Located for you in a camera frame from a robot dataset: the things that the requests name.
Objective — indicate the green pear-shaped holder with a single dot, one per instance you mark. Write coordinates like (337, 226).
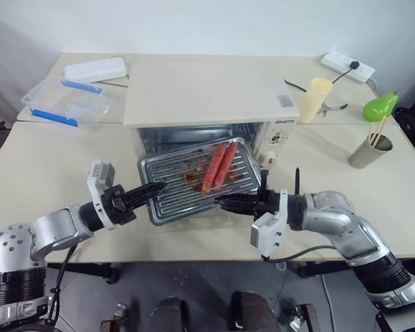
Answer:
(378, 108)

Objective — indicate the white power strip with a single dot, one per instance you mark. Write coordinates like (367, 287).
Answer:
(347, 65)

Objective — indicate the wooden chopstick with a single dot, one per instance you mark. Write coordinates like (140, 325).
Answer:
(380, 129)
(371, 131)

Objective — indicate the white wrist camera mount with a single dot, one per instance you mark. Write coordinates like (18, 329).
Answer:
(266, 231)
(100, 171)

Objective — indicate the black upright bar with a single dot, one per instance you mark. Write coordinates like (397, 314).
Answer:
(264, 181)

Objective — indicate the silver ribbed baking tray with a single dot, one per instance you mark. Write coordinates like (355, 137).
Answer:
(180, 180)

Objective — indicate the small metal pliers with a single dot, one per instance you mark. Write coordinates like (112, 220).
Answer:
(332, 108)

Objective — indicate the cream plastic cup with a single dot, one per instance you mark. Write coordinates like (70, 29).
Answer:
(313, 100)

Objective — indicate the cream toaster oven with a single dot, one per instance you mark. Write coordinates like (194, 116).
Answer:
(207, 93)

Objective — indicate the grey metal cup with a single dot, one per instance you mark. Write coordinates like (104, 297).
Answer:
(368, 154)

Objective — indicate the white flat plastic box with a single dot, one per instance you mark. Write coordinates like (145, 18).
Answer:
(95, 69)

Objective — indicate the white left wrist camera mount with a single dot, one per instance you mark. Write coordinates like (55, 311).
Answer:
(100, 171)

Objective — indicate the black table frame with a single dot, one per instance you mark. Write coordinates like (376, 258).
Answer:
(86, 269)

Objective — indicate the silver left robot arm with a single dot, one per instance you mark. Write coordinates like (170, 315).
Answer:
(52, 224)

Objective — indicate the red sausage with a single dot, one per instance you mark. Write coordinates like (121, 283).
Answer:
(212, 169)
(226, 164)

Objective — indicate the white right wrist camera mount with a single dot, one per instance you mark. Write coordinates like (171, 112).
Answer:
(266, 231)

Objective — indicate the dark rounded shape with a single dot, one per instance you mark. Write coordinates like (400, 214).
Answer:
(169, 316)
(254, 313)

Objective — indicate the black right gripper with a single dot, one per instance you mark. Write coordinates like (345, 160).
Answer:
(267, 203)

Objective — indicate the clear box with blue clips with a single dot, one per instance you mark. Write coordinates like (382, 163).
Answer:
(65, 103)

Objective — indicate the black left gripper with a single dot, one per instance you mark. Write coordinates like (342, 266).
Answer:
(119, 205)

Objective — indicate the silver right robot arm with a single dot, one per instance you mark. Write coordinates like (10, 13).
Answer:
(335, 216)

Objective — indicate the black pointed rod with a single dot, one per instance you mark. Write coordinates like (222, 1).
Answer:
(297, 180)

